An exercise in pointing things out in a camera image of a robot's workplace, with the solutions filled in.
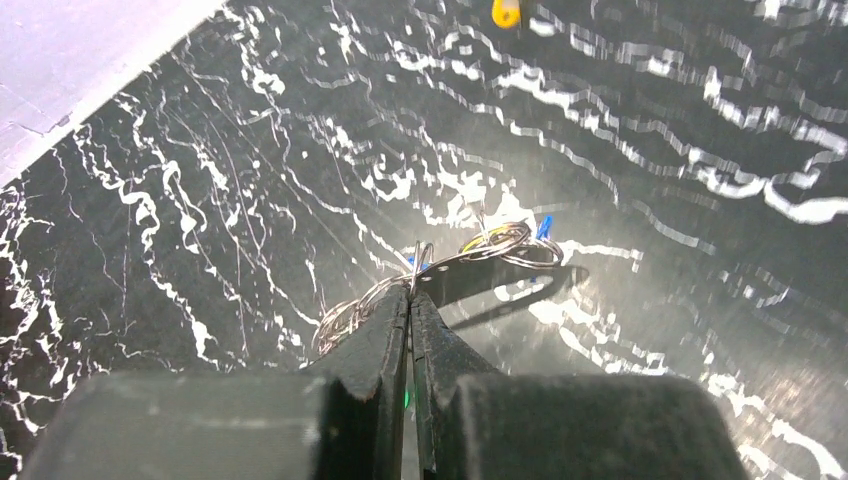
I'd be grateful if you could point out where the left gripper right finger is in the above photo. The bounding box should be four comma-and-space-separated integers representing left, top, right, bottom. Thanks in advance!
409, 293, 747, 479

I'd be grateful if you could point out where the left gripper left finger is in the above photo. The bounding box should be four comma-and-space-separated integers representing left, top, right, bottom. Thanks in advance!
22, 287, 410, 479

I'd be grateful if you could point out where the blue key tag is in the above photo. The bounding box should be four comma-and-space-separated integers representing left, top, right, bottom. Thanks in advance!
535, 215, 553, 241

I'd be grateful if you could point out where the yellow key tag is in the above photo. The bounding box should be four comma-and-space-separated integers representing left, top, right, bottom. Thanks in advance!
491, 0, 522, 29

